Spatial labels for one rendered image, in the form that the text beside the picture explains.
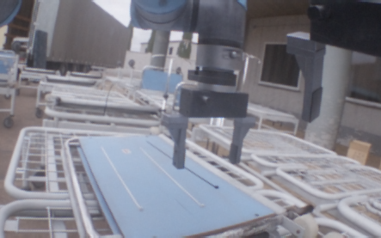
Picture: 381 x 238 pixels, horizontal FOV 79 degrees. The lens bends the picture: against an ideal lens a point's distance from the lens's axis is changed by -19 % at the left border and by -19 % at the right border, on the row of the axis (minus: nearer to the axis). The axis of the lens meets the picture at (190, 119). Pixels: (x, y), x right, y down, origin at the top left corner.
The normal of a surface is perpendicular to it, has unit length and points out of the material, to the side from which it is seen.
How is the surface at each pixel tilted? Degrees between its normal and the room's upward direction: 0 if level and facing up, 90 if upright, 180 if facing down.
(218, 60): 93
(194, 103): 90
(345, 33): 114
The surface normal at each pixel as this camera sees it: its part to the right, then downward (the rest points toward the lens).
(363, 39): -0.78, 0.35
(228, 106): 0.45, 0.21
